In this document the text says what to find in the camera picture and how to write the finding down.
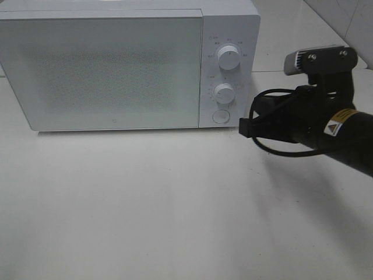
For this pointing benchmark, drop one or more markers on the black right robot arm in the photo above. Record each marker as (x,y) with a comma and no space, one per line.
(351,129)

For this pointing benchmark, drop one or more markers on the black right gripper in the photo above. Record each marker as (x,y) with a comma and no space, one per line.
(294,116)

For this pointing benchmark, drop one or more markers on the round door release button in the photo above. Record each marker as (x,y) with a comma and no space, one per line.
(221,116)

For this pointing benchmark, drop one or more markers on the white microwave door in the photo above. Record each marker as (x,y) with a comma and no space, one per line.
(104,74)

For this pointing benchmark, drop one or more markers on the lower white timer knob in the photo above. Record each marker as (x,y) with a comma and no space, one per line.
(224,93)

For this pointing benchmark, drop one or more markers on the white microwave oven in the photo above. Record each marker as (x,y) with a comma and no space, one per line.
(223,22)

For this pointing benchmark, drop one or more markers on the upper white power knob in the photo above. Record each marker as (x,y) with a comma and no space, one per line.
(228,57)

